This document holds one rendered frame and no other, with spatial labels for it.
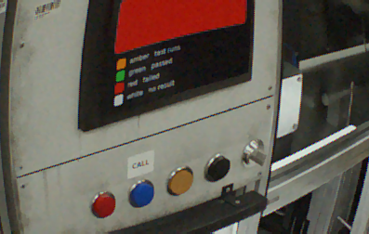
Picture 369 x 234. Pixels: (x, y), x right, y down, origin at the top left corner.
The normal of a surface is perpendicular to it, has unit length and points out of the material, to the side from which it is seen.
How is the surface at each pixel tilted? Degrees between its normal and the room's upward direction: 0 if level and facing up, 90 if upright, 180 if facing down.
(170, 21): 90
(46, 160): 90
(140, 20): 90
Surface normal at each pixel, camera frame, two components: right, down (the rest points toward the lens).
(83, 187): 0.65, 0.38
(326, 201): -0.75, 0.25
